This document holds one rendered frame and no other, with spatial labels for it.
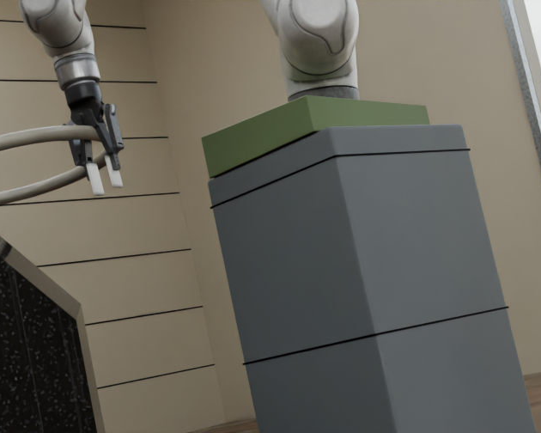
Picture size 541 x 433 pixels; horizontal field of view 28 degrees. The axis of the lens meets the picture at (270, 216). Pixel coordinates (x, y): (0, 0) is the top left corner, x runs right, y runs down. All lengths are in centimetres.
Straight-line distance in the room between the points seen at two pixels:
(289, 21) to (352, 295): 53
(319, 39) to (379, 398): 68
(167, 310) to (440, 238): 692
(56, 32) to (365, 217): 72
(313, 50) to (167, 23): 737
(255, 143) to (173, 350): 684
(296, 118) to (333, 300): 36
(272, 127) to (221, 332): 696
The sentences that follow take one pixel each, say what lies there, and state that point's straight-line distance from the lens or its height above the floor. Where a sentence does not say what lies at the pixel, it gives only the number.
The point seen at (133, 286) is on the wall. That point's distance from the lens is 886.
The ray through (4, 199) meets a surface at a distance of 266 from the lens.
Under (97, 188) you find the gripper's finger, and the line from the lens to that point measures 230.
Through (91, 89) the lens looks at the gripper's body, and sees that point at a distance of 232.
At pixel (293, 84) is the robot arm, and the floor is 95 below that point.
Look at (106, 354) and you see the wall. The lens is 863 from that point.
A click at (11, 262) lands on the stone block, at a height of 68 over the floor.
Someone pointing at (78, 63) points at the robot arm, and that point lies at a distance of 232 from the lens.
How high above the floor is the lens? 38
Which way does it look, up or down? 8 degrees up
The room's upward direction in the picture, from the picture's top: 12 degrees counter-clockwise
